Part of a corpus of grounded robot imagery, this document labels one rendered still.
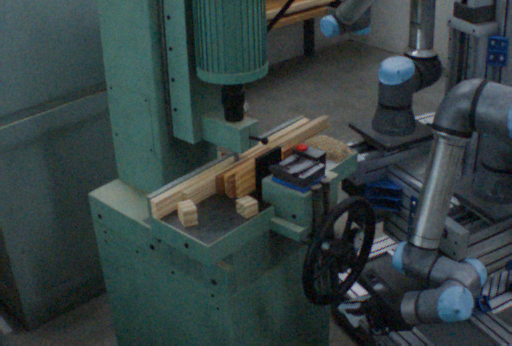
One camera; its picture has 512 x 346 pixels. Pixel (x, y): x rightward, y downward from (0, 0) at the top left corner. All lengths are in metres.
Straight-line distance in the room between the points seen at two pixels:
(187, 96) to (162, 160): 0.22
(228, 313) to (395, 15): 4.01
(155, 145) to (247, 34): 0.44
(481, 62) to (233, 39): 0.78
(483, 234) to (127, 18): 1.13
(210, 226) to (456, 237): 0.67
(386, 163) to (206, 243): 0.87
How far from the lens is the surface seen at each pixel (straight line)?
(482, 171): 1.95
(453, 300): 1.45
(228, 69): 1.62
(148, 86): 1.80
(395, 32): 5.51
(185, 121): 1.80
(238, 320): 1.79
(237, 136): 1.72
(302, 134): 2.00
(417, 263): 1.58
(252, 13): 1.60
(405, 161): 2.31
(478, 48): 2.02
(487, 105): 1.45
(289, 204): 1.68
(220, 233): 1.62
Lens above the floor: 1.80
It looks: 27 degrees down
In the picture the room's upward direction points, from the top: 2 degrees counter-clockwise
